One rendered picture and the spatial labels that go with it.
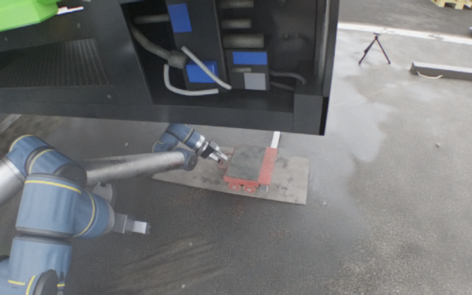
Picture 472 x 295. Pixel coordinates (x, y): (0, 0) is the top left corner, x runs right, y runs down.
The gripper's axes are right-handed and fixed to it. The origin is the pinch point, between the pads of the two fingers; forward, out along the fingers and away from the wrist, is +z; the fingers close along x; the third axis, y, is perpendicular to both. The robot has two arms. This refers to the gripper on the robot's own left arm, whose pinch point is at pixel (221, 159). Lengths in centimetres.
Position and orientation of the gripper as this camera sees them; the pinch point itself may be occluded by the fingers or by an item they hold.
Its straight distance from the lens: 171.2
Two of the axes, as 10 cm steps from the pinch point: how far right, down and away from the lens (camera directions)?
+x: -5.5, 4.6, 7.0
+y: 2.7, -6.9, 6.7
